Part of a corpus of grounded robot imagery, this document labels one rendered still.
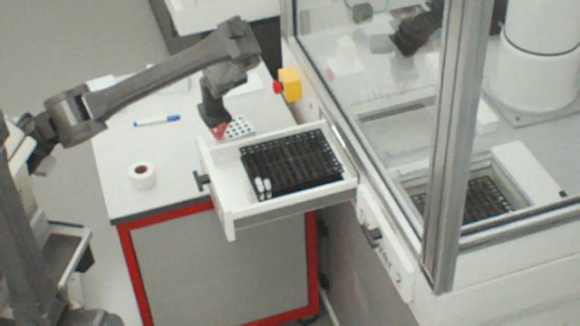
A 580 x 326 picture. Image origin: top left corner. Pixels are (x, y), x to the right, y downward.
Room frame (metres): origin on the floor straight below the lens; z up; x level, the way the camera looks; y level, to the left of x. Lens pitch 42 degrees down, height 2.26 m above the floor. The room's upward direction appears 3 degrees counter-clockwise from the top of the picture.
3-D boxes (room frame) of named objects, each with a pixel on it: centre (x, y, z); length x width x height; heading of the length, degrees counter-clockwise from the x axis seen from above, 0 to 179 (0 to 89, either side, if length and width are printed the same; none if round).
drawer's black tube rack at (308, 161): (1.52, 0.00, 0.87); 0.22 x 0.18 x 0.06; 106
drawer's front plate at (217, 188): (1.46, 0.19, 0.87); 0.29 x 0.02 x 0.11; 16
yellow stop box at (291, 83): (1.87, -0.01, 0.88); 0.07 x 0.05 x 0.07; 16
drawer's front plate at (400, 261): (1.25, -0.20, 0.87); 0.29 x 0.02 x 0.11; 16
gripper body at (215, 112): (1.73, 0.20, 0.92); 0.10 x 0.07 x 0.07; 25
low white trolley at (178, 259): (1.86, 0.29, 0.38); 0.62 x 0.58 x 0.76; 16
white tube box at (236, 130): (1.78, 0.17, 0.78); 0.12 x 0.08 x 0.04; 116
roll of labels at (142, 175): (1.62, 0.40, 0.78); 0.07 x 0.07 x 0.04
